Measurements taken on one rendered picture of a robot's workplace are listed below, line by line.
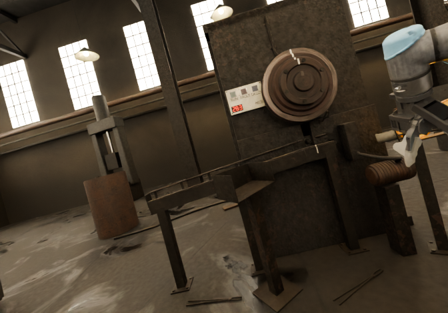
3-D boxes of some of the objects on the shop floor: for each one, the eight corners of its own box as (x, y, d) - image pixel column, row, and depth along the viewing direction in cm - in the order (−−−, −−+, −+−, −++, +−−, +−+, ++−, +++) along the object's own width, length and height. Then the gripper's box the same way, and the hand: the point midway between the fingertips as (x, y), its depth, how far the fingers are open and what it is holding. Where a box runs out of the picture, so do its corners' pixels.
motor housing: (383, 248, 127) (361, 164, 126) (419, 239, 125) (397, 154, 125) (399, 260, 114) (375, 166, 113) (441, 251, 112) (416, 156, 112)
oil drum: (113, 226, 351) (100, 176, 351) (146, 218, 347) (132, 167, 347) (88, 244, 292) (72, 183, 291) (127, 234, 288) (111, 172, 287)
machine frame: (253, 221, 218) (210, 61, 217) (355, 196, 211) (311, 30, 210) (260, 262, 145) (196, 21, 145) (417, 226, 138) (350, -27, 137)
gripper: (425, 71, 57) (435, 130, 64) (363, 108, 58) (381, 162, 64) (463, 70, 49) (471, 136, 56) (392, 113, 50) (408, 174, 56)
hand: (433, 154), depth 58 cm, fingers open, 14 cm apart
